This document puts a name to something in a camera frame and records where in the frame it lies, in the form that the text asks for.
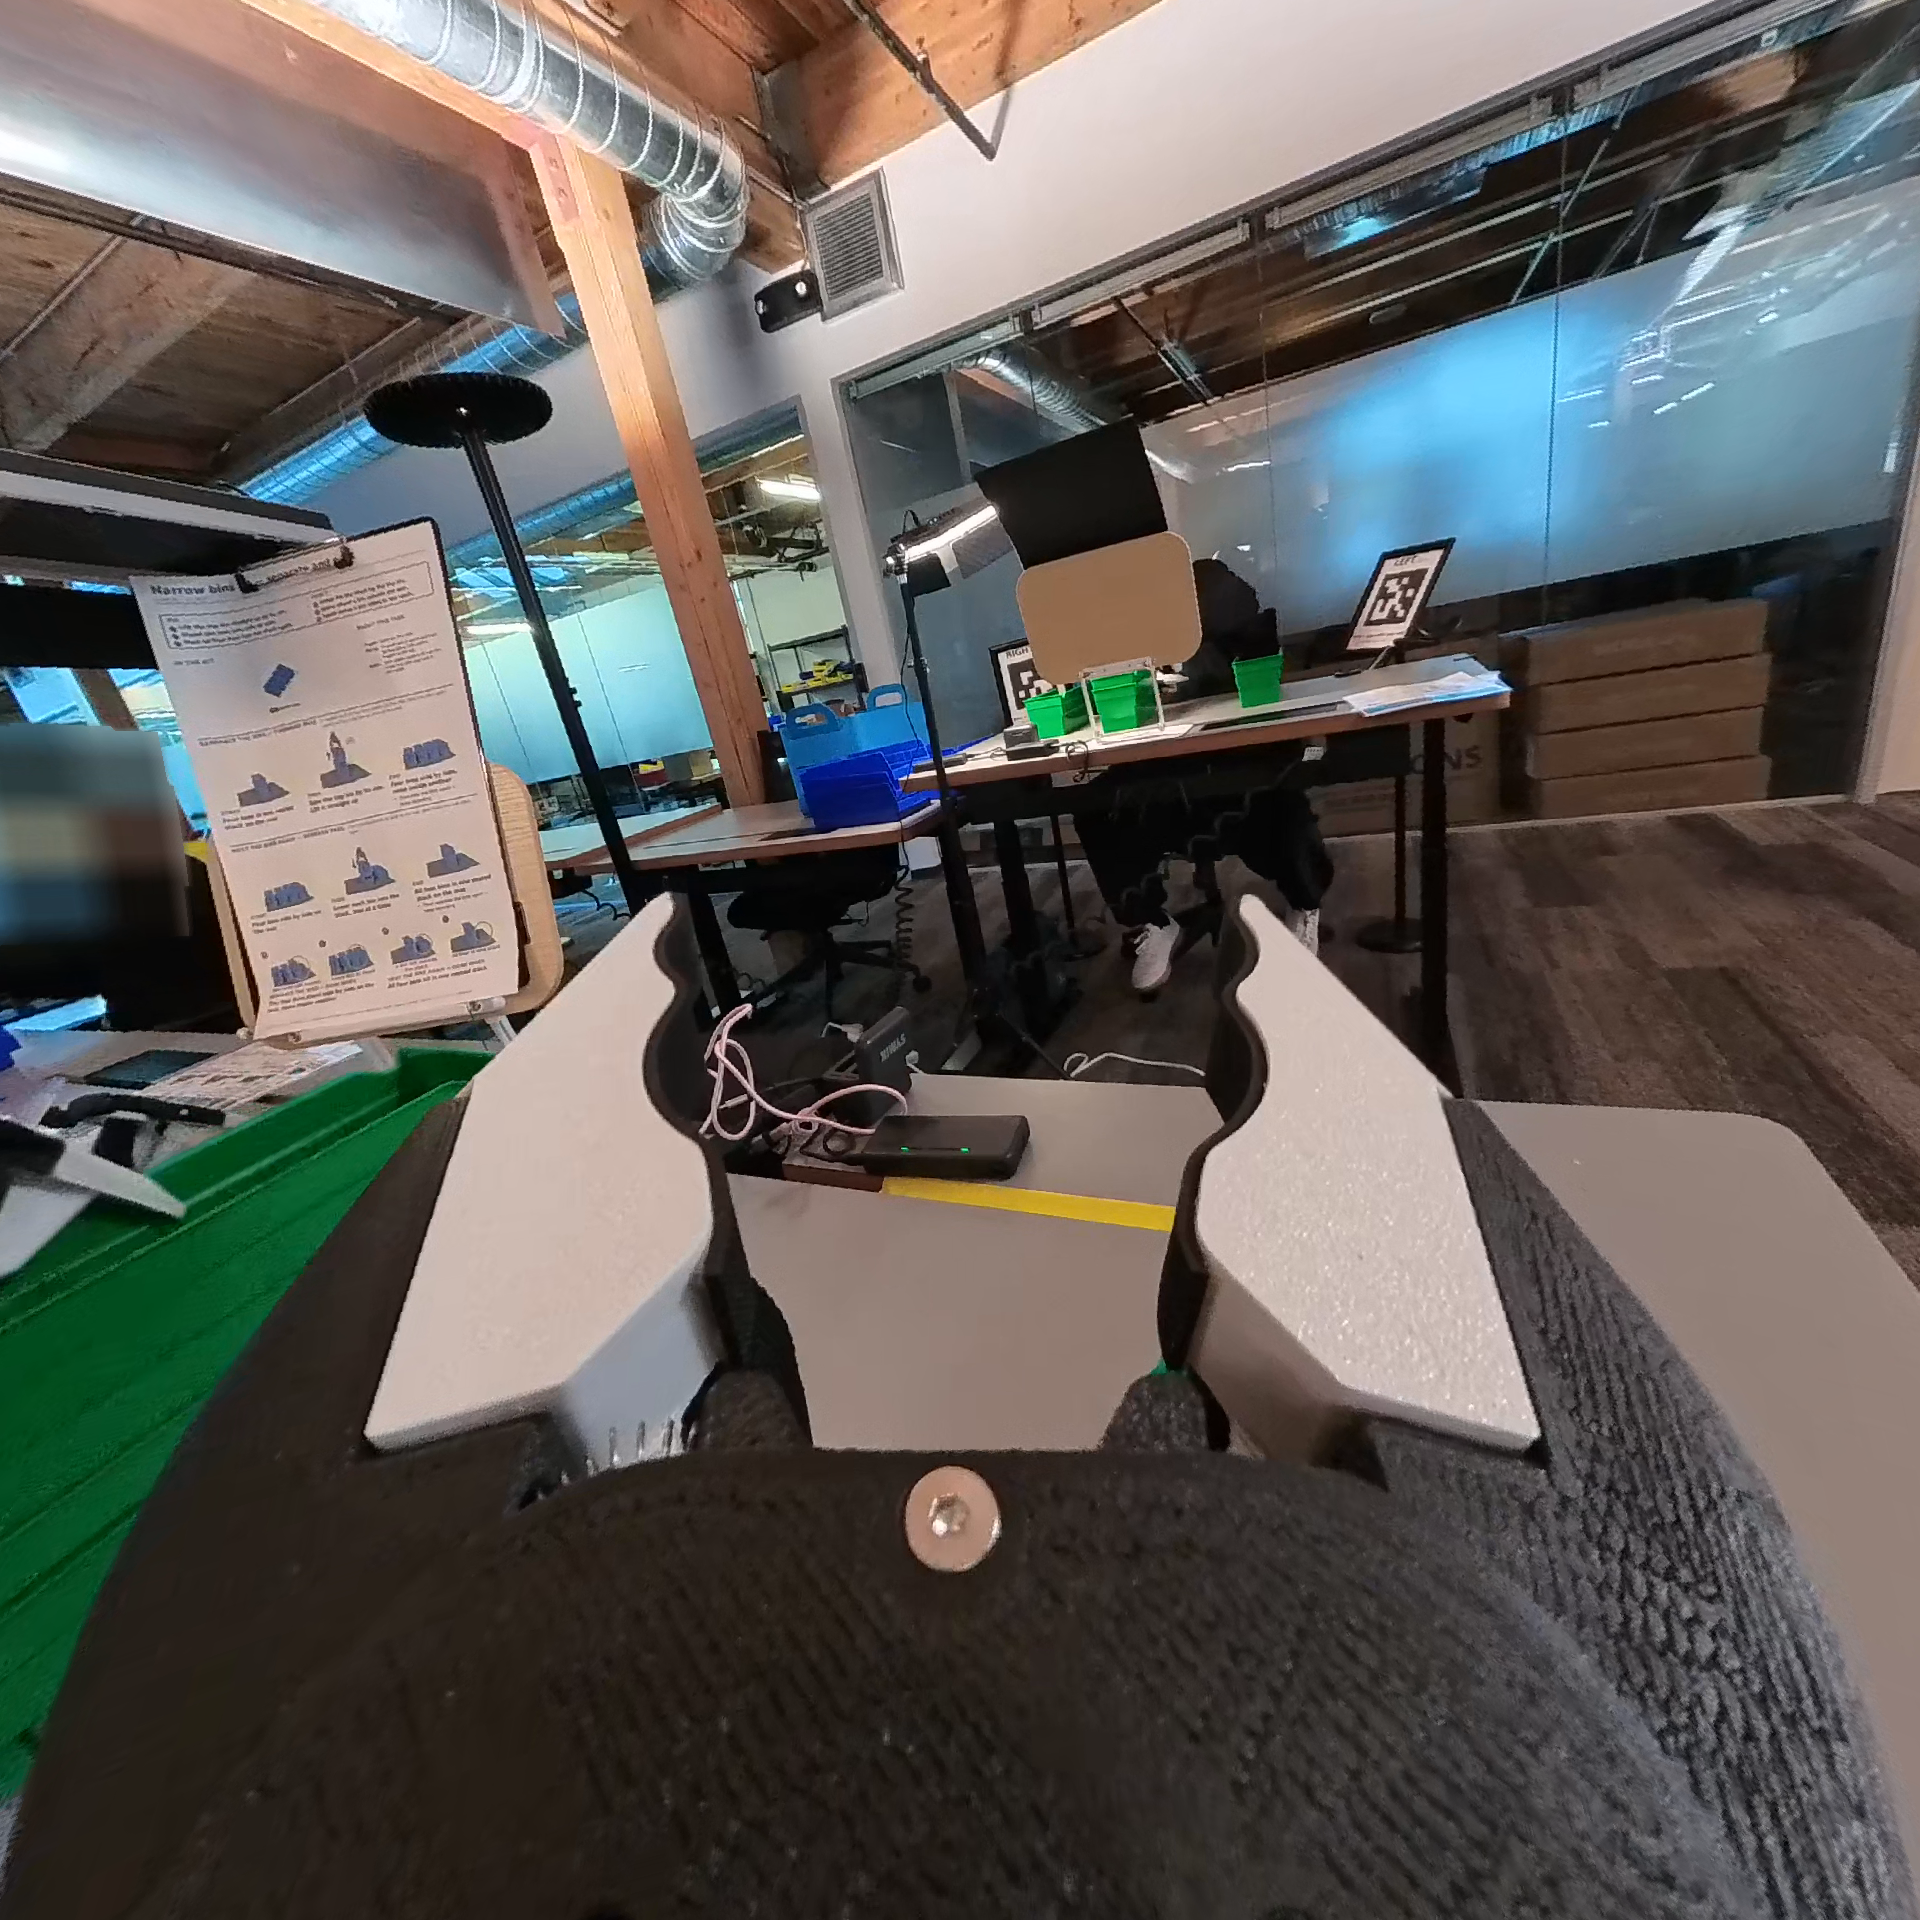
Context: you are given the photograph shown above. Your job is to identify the plain cardboard box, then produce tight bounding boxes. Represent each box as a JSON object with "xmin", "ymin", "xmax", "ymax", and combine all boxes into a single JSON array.
[
  {"xmin": 1523, "ymin": 652, "xmax": 1776, "ymax": 732},
  {"xmin": 1523, "ymin": 706, "xmax": 1776, "ymax": 784},
  {"xmin": 1523, "ymin": 757, "xmax": 1776, "ymax": 820},
  {"xmin": 1523, "ymin": 600, "xmax": 1772, "ymax": 685}
]

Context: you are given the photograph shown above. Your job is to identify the black power bank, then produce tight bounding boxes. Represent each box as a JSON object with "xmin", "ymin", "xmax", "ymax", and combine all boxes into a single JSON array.
[{"xmin": 863, "ymin": 1114, "xmax": 1035, "ymax": 1178}]

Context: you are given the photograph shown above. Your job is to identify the wooden top desk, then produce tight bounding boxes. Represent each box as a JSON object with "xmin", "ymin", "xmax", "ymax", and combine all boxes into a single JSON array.
[
  {"xmin": 900, "ymin": 652, "xmax": 1513, "ymax": 1052},
  {"xmin": 539, "ymin": 797, "xmax": 955, "ymax": 1021}
]

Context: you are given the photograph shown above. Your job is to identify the stack of blue bins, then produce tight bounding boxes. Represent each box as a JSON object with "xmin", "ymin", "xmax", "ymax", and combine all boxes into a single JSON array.
[{"xmin": 771, "ymin": 687, "xmax": 939, "ymax": 830}]

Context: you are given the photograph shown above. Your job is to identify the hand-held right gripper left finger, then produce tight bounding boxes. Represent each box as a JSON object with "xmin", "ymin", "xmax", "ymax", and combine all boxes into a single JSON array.
[{"xmin": 363, "ymin": 892, "xmax": 754, "ymax": 1474}]

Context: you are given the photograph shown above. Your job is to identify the silver air duct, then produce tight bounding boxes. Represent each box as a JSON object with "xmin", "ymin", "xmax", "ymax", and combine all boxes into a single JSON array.
[{"xmin": 301, "ymin": 0, "xmax": 752, "ymax": 294}]

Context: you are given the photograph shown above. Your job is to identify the printed cardboard box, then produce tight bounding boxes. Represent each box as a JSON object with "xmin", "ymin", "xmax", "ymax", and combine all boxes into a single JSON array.
[{"xmin": 1312, "ymin": 736, "xmax": 1503, "ymax": 835}]

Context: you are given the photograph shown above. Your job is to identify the white papers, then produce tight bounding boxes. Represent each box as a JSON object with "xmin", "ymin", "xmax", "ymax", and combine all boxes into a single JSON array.
[{"xmin": 1341, "ymin": 668, "xmax": 1510, "ymax": 715}]

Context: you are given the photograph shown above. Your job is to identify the black power adapter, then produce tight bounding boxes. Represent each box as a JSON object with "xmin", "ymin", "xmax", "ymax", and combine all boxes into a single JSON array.
[{"xmin": 821, "ymin": 1008, "xmax": 920, "ymax": 1112}]

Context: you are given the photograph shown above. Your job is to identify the black floor lamp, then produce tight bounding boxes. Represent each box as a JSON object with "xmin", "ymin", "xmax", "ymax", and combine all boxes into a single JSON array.
[{"xmin": 363, "ymin": 374, "xmax": 653, "ymax": 919}]

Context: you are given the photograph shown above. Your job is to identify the plain wooden post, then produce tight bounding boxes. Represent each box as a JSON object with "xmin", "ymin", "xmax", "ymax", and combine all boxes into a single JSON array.
[{"xmin": 532, "ymin": 135, "xmax": 773, "ymax": 805}]

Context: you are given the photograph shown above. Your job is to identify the black ceiling pipe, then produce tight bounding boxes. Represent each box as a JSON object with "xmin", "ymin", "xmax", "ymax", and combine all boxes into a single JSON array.
[{"xmin": 848, "ymin": 0, "xmax": 1000, "ymax": 159}]

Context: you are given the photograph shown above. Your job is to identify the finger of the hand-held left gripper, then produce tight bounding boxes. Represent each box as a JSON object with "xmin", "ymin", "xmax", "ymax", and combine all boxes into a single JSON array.
[{"xmin": 0, "ymin": 1118, "xmax": 190, "ymax": 1224}]

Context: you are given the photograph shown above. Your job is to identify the instruction poster board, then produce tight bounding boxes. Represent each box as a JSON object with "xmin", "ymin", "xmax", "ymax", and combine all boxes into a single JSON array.
[{"xmin": 127, "ymin": 517, "xmax": 568, "ymax": 1045}]

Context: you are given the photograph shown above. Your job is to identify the yellow tape strip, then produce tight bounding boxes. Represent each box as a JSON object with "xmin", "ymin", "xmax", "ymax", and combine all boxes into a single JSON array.
[{"xmin": 885, "ymin": 1177, "xmax": 1179, "ymax": 1235}]

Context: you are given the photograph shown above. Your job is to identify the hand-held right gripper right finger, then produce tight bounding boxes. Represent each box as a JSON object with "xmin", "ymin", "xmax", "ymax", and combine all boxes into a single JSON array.
[{"xmin": 1161, "ymin": 895, "xmax": 1544, "ymax": 1464}]

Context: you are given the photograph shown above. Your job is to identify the black office chair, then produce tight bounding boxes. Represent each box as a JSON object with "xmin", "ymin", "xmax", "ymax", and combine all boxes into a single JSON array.
[{"xmin": 726, "ymin": 872, "xmax": 902, "ymax": 1021}]

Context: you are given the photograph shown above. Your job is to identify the black panel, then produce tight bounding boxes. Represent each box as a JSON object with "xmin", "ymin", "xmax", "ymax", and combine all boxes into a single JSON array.
[{"xmin": 974, "ymin": 420, "xmax": 1171, "ymax": 573}]

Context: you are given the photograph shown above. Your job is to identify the pink cable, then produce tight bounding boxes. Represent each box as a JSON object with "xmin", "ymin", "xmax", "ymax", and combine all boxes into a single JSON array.
[{"xmin": 702, "ymin": 1003, "xmax": 910, "ymax": 1148}]

